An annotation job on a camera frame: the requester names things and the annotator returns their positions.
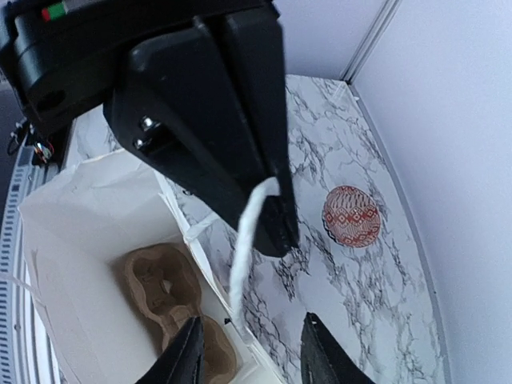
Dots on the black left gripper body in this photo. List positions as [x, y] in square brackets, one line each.
[62, 57]

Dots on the red patterned bowl left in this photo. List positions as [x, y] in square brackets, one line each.
[351, 217]

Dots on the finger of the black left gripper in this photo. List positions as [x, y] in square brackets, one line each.
[175, 108]
[249, 43]

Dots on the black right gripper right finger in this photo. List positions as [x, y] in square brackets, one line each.
[322, 358]

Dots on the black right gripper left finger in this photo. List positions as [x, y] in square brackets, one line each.
[183, 361]

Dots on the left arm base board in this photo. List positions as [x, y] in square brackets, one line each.
[45, 150]

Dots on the brown paper takeout bag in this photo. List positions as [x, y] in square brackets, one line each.
[77, 230]

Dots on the brown cardboard cup carrier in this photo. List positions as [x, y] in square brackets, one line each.
[166, 289]

